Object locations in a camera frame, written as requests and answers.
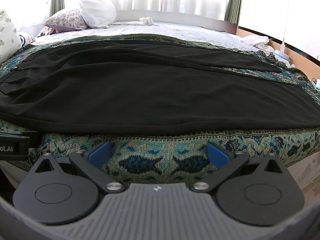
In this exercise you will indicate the black pants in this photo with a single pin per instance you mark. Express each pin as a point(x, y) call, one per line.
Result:
point(140, 90)

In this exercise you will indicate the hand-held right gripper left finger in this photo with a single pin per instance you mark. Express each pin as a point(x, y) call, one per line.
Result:
point(101, 153)

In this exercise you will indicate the grey headboard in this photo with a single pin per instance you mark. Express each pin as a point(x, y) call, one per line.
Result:
point(180, 16)

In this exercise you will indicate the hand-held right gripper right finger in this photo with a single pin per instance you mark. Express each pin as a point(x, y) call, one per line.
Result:
point(218, 153)

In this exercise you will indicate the light blue face masks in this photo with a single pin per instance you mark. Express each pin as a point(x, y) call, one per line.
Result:
point(282, 55)

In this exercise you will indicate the white green-leaf pillow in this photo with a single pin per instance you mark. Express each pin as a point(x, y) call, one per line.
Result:
point(7, 37)

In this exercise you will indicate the white quilted bed sheet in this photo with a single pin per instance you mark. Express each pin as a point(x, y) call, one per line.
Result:
point(175, 30)

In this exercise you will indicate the teal patterned fish blanket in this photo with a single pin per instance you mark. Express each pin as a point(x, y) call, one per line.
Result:
point(160, 155)

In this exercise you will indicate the small white cloth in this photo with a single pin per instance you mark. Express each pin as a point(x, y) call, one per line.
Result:
point(147, 20)

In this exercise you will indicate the purple floral pillow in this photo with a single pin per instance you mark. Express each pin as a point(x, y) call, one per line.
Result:
point(66, 20)

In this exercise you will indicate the crumpled white cloth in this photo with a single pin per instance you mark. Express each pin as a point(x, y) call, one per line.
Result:
point(257, 41)

